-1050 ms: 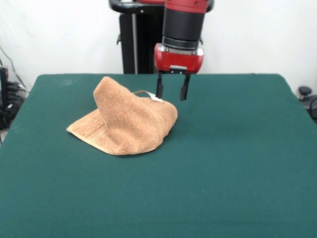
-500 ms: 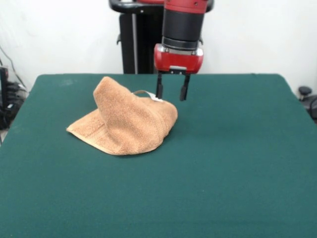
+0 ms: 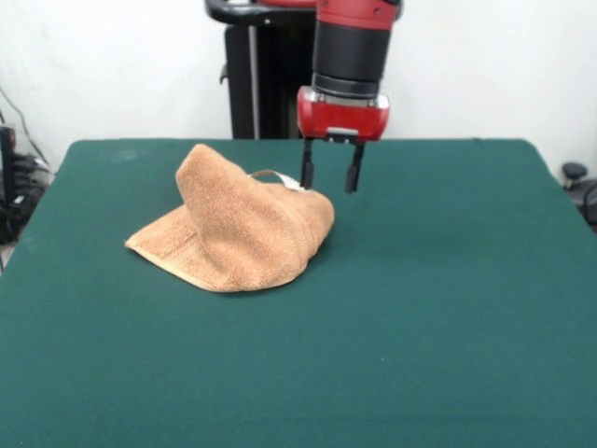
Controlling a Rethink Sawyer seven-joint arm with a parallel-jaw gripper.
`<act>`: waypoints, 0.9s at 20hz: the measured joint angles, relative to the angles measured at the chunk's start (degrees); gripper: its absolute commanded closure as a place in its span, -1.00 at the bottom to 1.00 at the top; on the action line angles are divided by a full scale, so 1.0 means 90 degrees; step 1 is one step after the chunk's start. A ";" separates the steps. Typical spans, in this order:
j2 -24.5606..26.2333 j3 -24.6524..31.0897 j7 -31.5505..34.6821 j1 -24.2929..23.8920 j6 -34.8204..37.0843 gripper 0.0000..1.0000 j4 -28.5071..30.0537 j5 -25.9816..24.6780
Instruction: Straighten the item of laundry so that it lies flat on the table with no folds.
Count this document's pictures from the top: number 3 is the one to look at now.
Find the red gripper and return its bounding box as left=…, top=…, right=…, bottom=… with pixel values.
left=296, top=86, right=391, bottom=195

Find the tan terry towel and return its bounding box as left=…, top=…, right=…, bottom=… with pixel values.
left=123, top=143, right=336, bottom=294

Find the dark green table cloth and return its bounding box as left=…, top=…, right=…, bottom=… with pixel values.
left=0, top=137, right=597, bottom=448

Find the black chair base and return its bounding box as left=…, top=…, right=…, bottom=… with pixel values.
left=561, top=161, right=597, bottom=234

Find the black box with red light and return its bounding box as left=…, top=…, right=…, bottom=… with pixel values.
left=0, top=124, right=19, bottom=209

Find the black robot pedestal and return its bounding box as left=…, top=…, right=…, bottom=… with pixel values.
left=204, top=0, right=403, bottom=140

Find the black cable bundle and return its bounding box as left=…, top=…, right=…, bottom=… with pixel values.
left=0, top=153, right=55, bottom=246

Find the grey wall cable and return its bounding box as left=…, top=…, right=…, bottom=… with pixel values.
left=0, top=83, right=51, bottom=169

